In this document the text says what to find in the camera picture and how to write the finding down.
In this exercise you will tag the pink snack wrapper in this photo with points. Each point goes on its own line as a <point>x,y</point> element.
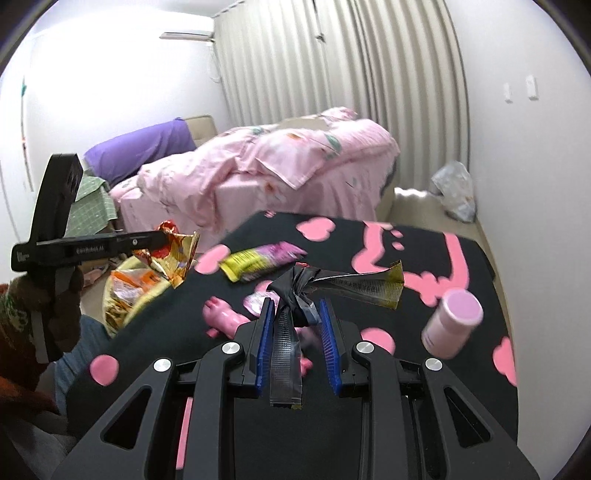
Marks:
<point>255,302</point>

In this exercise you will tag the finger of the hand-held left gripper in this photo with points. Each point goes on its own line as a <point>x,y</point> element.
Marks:
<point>150,240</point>

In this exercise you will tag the pink white bottle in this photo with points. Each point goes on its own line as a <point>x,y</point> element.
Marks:
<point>455,323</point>

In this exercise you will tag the green checkered cloth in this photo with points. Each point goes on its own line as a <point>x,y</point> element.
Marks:
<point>92,207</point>

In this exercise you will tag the beige headboard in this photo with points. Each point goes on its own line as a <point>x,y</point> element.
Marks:
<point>203,129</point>

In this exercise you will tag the black yellow snack wrapper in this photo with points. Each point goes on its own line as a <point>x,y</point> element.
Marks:
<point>284,364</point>

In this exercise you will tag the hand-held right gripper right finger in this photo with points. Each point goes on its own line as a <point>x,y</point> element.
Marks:
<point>330,341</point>

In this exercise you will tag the yellow plastic bag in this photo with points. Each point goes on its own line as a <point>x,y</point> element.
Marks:
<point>147,302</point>

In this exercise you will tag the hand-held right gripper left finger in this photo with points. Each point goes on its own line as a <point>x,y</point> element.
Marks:
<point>265,341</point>

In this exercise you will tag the pink floral quilt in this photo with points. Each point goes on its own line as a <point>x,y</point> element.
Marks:
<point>277,161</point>

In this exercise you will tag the black pink-patterned tablecloth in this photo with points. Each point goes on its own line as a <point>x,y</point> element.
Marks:
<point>341,256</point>

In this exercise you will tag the person's left forearm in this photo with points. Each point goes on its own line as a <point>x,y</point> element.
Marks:
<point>14,332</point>

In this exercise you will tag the person's jeans leg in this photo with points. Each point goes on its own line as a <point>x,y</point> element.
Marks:
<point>74,369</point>

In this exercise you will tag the person's left hand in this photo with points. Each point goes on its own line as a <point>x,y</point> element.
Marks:
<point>67,314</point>

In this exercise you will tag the white air conditioner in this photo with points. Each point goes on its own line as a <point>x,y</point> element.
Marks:
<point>187,35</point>

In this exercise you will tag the yellow purple snack wrapper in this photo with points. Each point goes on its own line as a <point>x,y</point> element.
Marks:
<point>249,263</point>

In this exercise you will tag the purple pillow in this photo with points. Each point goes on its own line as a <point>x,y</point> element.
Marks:
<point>138,147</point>

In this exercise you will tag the large white wall socket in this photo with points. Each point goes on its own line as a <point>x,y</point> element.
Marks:
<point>532,86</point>

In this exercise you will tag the orange snack bag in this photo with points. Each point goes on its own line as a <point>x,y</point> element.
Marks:
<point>138,281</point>

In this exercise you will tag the small white wall socket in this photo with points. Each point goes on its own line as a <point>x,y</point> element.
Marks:
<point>508,92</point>

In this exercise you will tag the pink caterpillar toy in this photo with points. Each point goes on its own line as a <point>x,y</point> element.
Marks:
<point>224,318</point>

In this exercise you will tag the red gold snack wrapper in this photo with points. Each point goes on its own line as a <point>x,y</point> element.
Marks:
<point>178,258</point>

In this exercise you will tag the white pleated curtain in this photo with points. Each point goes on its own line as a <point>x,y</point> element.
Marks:
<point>369,69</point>

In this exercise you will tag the clear crumpled plastic bag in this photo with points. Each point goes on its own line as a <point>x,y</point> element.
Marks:
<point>455,189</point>

